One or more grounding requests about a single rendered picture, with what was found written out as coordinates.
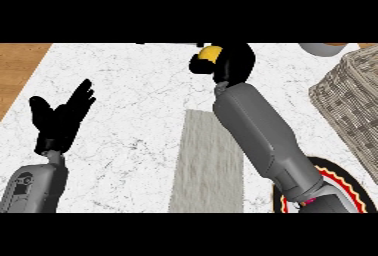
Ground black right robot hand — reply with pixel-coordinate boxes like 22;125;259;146
188;43;257;89

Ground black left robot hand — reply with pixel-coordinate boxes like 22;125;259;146
28;78;98;155

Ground yellow lemon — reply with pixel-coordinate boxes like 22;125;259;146
197;45;225;65

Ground wicker basket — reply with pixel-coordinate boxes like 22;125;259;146
307;44;378;185

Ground grey placemat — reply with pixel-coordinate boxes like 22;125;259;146
167;109;245;214

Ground grey round bowl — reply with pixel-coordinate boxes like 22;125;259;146
297;43;362;58

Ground black plate with red rim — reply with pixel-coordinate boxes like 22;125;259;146
272;156;378;214

